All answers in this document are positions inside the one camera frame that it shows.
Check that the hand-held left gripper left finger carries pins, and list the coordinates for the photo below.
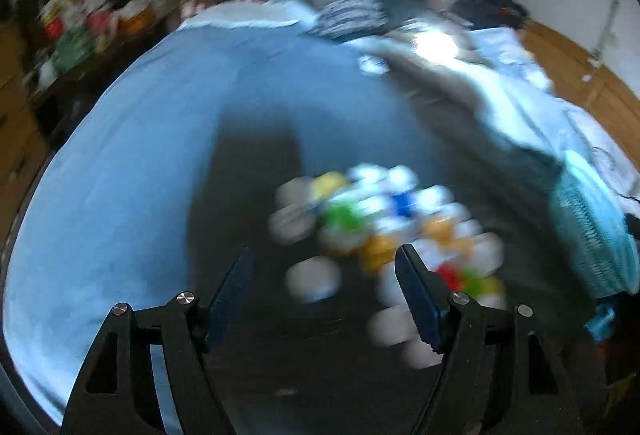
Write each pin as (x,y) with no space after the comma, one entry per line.
(230,295)

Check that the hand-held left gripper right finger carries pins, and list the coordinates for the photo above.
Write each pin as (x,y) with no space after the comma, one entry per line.
(420,300)

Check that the pile of plastic bottle caps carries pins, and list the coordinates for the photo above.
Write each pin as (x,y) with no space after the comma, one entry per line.
(350,220)

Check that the teal perforated plastic basket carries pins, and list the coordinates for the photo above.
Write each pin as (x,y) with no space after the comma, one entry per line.
(590,225)

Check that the blue bed sheet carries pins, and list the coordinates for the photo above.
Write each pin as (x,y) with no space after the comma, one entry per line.
(125,165)

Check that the dark grey fleece blanket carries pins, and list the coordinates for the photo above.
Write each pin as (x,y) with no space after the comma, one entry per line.
(325,145)

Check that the small blue object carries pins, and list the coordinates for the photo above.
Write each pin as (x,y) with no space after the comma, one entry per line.
(600,321)

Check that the light blue quilt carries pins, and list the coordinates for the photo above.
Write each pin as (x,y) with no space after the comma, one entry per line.
(525,115)

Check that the small white flat device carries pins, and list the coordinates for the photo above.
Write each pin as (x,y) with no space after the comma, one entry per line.
(373,65)

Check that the white quilted cloth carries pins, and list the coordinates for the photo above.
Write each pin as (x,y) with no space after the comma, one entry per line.
(235,19)

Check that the wooden chest of drawers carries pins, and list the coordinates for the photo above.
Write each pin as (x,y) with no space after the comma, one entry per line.
(15,115)

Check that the wooden headboard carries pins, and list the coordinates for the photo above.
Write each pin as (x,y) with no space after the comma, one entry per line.
(575,60)

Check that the plaid cloth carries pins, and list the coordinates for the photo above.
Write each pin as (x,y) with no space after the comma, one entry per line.
(350,15)

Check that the heap of bags and clutter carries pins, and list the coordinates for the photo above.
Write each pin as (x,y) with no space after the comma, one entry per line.
(75,30)

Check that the white wall charger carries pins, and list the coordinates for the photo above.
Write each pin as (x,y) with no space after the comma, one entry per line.
(595,65)

